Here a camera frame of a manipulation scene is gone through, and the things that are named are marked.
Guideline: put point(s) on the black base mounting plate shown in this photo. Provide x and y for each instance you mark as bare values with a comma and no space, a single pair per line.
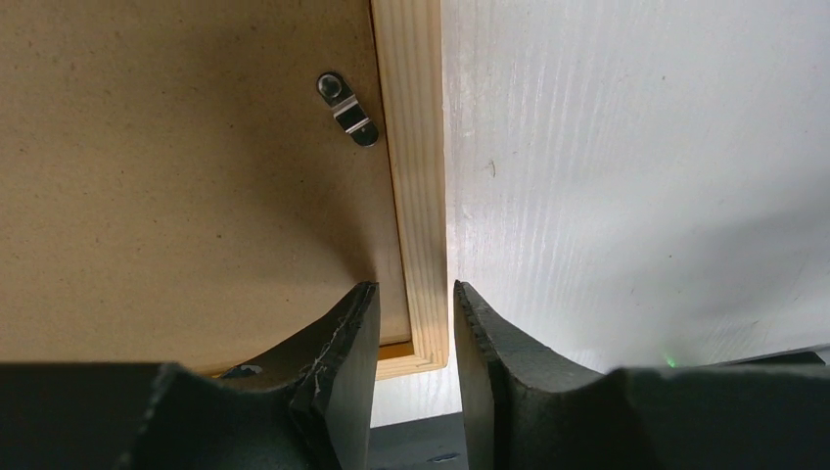
431,443

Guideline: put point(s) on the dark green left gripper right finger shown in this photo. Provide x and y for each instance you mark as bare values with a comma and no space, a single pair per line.
528,407

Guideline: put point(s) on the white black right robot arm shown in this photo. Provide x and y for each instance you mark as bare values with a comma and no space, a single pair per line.
778,358

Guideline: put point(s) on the brown fibreboard frame backing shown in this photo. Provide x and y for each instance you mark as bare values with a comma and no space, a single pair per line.
173,187

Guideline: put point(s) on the yellow wooden picture frame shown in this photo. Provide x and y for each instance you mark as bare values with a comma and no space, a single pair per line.
415,194

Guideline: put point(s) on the small metal frame clip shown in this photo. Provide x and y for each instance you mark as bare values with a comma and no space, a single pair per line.
346,109

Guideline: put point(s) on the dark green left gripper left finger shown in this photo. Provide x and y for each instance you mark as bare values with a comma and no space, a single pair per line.
304,404

